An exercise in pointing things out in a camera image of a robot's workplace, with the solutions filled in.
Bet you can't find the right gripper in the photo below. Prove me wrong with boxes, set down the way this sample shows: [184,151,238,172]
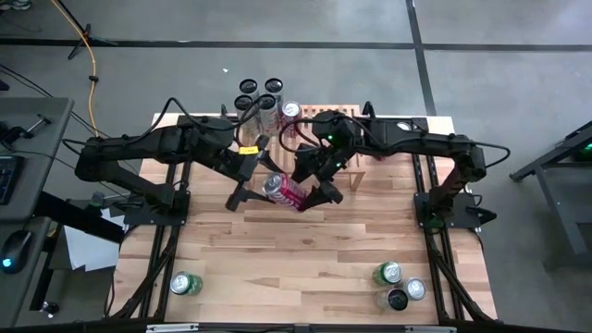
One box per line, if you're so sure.
[290,113,362,213]

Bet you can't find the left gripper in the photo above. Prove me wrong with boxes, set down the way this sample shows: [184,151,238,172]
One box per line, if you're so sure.
[225,136,286,213]

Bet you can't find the wooden slatted shelf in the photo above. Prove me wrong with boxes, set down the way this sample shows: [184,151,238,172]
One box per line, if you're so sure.
[239,104,367,191]

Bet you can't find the green soda can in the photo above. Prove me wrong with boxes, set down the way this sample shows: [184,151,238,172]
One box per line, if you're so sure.
[372,261,403,287]
[168,271,204,297]

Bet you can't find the grey can with black top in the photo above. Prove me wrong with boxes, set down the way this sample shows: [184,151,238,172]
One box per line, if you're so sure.
[375,290,410,314]

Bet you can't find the white paper sheets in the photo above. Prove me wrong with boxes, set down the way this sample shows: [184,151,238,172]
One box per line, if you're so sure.
[63,206,127,273]

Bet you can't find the black desk support beam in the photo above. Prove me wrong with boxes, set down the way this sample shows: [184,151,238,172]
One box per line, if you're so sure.
[34,191,127,244]

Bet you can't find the grey desk top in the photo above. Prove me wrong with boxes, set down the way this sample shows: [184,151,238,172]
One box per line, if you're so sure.
[0,216,55,327]
[0,96,75,223]

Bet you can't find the black tripod stand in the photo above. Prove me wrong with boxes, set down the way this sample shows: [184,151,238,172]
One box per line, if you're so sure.
[54,0,119,61]

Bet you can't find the silver bar tool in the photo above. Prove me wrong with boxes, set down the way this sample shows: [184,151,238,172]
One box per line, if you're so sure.
[25,113,53,135]

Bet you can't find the black keyboard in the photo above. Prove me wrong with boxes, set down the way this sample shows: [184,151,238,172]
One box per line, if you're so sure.
[0,154,25,206]

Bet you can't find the black computer mouse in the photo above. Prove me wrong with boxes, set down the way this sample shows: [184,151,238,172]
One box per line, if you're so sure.
[0,229,34,275]

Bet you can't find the black desk tool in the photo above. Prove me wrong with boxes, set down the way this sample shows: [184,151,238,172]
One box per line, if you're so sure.
[0,120,29,145]

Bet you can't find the grey metal cart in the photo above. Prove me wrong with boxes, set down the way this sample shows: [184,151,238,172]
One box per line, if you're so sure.
[508,118,592,272]

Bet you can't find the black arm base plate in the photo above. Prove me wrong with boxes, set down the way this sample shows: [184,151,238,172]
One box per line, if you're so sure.
[413,191,499,230]
[123,191,191,228]

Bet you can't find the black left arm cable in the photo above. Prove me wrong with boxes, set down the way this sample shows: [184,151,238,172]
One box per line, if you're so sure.
[62,95,265,156]

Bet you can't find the silver metal bracket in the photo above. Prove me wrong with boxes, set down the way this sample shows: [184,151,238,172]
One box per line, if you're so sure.
[404,325,458,333]
[145,323,200,333]

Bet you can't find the yellow cable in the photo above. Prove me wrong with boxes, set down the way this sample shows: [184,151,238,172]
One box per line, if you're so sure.
[49,0,101,138]

